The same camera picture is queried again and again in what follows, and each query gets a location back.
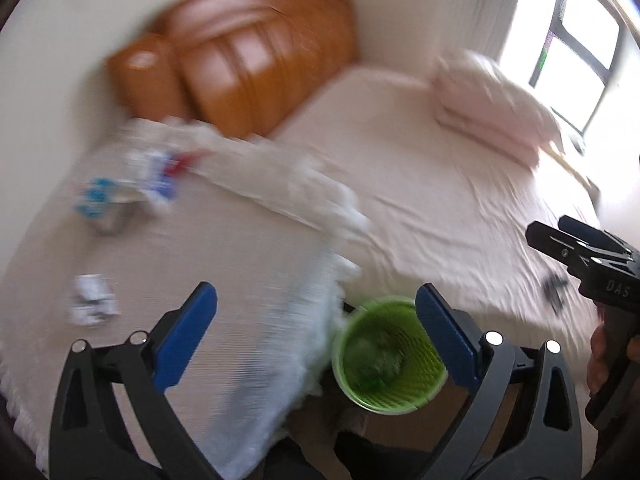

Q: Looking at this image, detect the pink bed sheet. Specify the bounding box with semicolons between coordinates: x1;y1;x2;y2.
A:
274;67;598;370

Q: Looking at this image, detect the wooden headboard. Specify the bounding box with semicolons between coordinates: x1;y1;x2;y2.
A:
106;0;359;139

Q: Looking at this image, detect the crumpled printed paper ball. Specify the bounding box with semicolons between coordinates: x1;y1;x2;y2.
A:
70;274;120;327

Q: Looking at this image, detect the small dark clip object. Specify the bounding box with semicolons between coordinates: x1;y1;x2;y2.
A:
542;273;568;315

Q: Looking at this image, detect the person right hand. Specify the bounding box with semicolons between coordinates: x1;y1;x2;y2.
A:
586;325;608;396

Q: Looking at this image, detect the dark framed window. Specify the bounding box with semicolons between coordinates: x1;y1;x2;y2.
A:
528;0;624;136

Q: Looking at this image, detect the folded pink quilt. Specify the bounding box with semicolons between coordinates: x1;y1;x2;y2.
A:
430;50;563;168

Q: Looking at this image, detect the white crumpled plastic bag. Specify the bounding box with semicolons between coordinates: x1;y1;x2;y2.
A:
120;148;203;217

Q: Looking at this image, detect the green plastic waste basket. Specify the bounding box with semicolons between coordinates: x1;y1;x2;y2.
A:
332;296;448;416

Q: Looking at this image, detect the white lace cover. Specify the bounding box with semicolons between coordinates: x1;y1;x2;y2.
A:
1;120;370;479

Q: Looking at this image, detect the blue white milk carton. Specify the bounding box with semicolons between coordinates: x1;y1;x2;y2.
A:
74;178;141;235

